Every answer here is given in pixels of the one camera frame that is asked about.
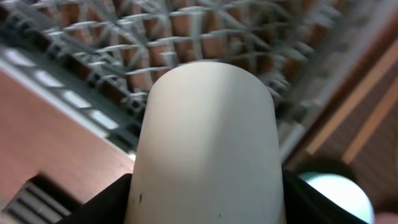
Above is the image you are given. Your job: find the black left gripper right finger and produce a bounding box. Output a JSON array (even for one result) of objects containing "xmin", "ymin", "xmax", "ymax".
[{"xmin": 282, "ymin": 170, "xmax": 365, "ymax": 224}]

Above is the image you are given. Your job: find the wooden chopstick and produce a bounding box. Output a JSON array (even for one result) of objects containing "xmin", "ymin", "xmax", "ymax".
[
  {"xmin": 306, "ymin": 40, "xmax": 397, "ymax": 155},
  {"xmin": 341, "ymin": 85, "xmax": 397, "ymax": 164}
]

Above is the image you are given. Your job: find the grey dishwasher rack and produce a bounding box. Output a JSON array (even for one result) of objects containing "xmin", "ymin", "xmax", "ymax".
[{"xmin": 1, "ymin": 0, "xmax": 397, "ymax": 158}]

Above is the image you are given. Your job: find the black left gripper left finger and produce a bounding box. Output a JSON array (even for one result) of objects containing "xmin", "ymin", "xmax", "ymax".
[{"xmin": 57, "ymin": 174, "xmax": 132, "ymax": 224}]

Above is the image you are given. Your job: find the dark brown serving tray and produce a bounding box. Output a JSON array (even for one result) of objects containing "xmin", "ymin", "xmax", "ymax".
[{"xmin": 284, "ymin": 17, "xmax": 397, "ymax": 213}]

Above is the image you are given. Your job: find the light blue bowl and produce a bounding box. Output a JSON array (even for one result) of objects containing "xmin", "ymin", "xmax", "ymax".
[{"xmin": 300, "ymin": 172, "xmax": 374, "ymax": 224}]

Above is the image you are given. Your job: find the white cup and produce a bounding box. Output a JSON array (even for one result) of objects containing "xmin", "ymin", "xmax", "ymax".
[{"xmin": 124, "ymin": 61, "xmax": 286, "ymax": 224}]

